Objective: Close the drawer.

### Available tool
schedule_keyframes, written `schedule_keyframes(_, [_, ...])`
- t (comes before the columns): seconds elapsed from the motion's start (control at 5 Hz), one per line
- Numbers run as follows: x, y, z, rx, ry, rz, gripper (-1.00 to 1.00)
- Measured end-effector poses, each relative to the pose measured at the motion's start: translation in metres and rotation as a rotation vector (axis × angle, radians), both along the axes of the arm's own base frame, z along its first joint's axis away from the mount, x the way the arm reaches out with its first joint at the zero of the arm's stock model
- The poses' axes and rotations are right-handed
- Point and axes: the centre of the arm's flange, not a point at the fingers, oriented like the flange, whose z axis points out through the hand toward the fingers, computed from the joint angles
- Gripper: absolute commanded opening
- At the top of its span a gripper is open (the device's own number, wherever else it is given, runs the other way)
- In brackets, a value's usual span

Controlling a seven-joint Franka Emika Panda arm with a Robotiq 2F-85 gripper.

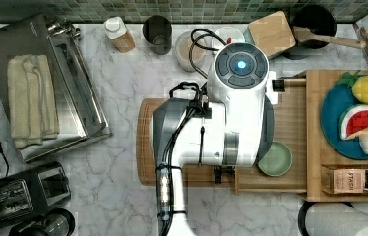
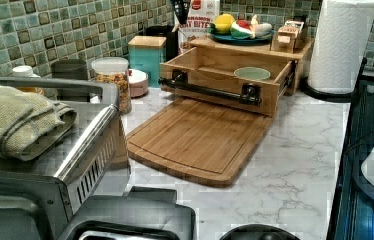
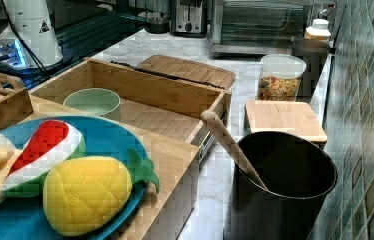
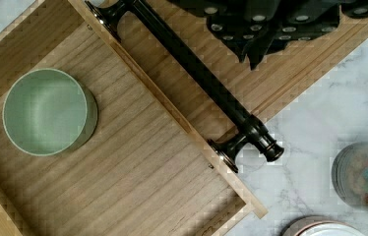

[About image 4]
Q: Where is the stack of plates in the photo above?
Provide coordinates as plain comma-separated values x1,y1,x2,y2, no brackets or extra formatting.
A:
280,215,365,236

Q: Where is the green ceramic bowl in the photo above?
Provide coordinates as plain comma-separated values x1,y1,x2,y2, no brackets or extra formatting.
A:
2,68,98,156

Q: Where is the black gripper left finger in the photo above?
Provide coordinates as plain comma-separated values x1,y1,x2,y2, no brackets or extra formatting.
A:
168,0,271,63

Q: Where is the black drawer handle bar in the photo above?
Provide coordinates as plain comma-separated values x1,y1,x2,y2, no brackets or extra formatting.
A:
85,0,284,172

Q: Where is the wooden cutting board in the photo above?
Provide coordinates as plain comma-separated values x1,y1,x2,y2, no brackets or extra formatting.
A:
118,0,368,142

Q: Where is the wooden drawer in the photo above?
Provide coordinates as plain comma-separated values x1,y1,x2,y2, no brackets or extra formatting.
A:
0,0,267,236

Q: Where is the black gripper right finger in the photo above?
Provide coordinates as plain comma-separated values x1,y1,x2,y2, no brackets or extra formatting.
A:
246,0,368,69

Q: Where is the clear cereal jar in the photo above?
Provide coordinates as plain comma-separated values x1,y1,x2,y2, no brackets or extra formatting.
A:
332,142,368,208

